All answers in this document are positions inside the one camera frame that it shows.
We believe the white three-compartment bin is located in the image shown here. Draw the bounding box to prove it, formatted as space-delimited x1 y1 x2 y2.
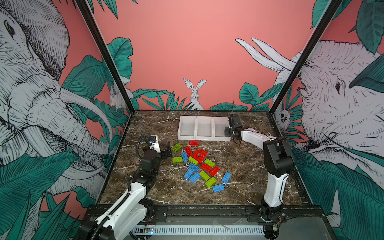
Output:
178 116 231 142

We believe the red brick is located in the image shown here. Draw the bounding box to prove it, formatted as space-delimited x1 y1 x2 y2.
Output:
189 140 199 146
201 163 212 172
209 166 220 177
185 147 193 158

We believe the green brick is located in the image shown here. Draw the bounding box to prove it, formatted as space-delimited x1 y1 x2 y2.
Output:
172 157 184 163
205 177 217 188
189 157 199 166
204 159 215 168
171 143 182 153

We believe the green brick bottom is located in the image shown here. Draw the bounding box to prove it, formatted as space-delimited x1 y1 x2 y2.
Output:
205 177 217 188

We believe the blue brick bottom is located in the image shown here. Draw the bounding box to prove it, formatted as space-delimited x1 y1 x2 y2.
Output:
213 184 225 193

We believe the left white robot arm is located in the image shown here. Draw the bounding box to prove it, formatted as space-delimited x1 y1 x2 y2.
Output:
75 142 172 240

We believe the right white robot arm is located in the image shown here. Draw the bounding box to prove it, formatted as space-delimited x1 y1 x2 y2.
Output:
225 114 296 223

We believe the red brick by arch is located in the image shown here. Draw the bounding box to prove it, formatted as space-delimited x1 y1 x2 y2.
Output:
185 147 193 158

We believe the green brick under arch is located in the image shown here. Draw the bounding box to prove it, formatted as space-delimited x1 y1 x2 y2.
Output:
189 157 199 166

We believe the red arch piece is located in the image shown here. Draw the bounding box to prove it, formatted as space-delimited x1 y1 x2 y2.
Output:
193 149 208 164

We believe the green brick centre low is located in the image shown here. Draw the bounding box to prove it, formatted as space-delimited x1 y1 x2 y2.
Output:
199 171 211 182

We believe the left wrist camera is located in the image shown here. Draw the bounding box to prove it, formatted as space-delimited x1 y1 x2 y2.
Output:
149 135 161 154

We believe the left camera black cable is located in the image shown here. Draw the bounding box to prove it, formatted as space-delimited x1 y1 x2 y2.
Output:
135 133 151 160

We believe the black mounting rail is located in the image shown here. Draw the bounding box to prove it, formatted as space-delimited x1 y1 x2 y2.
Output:
151 204 328 225

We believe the white slotted cable duct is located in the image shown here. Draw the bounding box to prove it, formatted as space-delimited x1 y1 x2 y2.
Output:
132 225 265 236

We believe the right black frame post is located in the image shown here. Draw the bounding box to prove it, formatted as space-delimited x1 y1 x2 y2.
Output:
269 0 342 115

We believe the black frame post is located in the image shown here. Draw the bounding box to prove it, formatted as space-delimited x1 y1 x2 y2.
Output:
75 0 135 115
269 0 342 115

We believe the left black frame post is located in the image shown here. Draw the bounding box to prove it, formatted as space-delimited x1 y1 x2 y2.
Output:
75 0 135 115

